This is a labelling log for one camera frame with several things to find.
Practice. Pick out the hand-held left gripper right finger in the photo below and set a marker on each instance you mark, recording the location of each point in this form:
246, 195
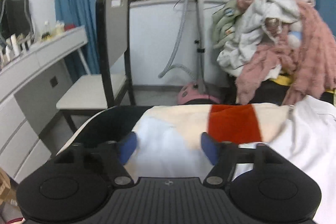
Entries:
210, 147

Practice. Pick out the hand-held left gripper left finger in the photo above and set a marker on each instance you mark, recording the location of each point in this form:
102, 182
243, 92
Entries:
128, 147

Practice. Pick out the white shirt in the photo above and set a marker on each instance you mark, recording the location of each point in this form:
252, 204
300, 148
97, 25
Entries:
302, 140

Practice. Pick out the red black striped cream blanket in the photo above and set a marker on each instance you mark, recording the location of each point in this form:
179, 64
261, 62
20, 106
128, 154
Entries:
231, 121

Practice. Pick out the yellow cloth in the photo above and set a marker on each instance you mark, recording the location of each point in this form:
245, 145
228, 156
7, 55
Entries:
284, 80

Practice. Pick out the pink garment steamer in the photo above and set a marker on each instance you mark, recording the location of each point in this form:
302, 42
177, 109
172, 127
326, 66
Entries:
200, 29

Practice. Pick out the grey dressing table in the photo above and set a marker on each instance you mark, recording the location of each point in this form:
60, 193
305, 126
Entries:
26, 82

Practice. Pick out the pale green printed garment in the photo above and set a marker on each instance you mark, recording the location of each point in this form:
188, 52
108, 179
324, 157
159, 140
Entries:
223, 24

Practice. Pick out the cardboard box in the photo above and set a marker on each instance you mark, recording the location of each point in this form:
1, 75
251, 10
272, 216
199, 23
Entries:
4, 184

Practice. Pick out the small red container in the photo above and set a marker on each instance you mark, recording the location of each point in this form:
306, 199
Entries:
69, 27

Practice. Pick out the light grey hoodie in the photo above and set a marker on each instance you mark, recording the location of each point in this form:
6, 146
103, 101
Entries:
257, 19

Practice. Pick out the blue and white plush toy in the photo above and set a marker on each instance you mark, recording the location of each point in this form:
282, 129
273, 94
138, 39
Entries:
295, 39

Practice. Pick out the pale yellow jar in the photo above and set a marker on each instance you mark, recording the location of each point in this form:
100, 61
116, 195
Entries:
59, 27

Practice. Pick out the clear bottle with dark base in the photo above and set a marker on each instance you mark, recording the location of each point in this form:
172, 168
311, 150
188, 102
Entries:
46, 29

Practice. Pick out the pink fluffy blanket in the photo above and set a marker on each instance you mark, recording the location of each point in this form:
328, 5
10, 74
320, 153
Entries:
315, 43

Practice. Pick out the row of white cosmetic bottles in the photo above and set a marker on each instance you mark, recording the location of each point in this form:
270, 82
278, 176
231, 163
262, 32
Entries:
14, 47

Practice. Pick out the wavy-edged vanity mirror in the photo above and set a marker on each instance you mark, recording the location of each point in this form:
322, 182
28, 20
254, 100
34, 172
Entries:
15, 14

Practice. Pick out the grey chair with black frame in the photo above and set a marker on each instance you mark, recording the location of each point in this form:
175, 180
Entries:
89, 92

